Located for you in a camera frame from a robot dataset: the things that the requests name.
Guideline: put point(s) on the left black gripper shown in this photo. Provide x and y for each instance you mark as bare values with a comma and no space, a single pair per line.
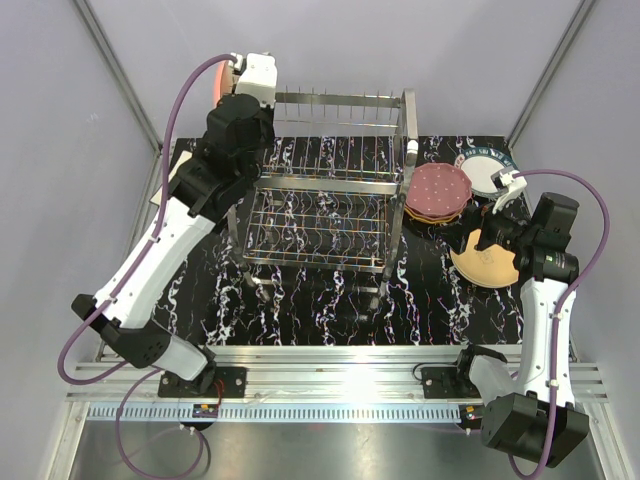
267,114

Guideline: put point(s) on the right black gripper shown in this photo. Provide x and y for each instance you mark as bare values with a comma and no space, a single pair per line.
458,237

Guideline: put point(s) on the yellow dotted plate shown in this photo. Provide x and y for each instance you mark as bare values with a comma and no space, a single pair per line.
431,220

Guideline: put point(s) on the pink dotted plate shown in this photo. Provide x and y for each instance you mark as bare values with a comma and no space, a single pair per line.
438,190

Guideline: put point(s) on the pink round plate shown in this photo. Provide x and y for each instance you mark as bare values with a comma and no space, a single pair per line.
223,81

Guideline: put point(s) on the beige tan round plate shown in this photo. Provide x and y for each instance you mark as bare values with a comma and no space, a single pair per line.
489,268

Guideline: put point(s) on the teal-rimmed lettered plate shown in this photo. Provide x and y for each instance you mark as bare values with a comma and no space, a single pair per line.
479,164

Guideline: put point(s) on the square black-rimmed plate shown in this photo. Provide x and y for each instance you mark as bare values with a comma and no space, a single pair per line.
156,198

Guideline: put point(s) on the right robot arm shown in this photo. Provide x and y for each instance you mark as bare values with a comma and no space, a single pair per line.
530,415

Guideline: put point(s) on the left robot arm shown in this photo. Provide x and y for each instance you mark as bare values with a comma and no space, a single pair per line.
220,171

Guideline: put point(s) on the stainless steel dish rack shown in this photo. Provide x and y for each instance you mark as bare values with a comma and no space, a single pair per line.
333,187

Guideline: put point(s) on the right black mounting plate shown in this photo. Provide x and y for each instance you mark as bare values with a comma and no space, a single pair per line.
445,383

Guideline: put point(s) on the black mounting plate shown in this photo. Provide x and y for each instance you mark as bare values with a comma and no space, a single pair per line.
228,381
445,383

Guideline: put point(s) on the right small circuit board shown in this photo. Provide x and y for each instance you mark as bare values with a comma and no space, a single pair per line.
471,415

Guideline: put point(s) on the small circuit board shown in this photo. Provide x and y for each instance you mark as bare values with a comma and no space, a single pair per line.
471,415
205,410

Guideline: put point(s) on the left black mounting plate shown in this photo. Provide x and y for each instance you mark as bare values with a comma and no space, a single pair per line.
228,381

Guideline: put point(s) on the left small circuit board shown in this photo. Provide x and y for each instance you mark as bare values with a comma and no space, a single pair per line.
205,410

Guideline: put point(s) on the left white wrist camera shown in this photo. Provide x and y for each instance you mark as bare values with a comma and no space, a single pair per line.
255,74

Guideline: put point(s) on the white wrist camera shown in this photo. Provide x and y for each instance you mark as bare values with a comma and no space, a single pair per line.
255,74
510,184

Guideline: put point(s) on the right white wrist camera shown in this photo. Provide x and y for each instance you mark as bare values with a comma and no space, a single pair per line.
510,184

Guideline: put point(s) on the left aluminium frame post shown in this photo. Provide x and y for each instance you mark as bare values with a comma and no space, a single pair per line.
99,38

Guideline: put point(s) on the aluminium frame post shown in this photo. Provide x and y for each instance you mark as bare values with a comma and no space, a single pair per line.
576,23
99,38

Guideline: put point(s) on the right aluminium frame post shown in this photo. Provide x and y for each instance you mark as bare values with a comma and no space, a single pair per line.
576,23

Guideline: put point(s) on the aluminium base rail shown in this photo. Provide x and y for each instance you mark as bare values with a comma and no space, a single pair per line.
353,384

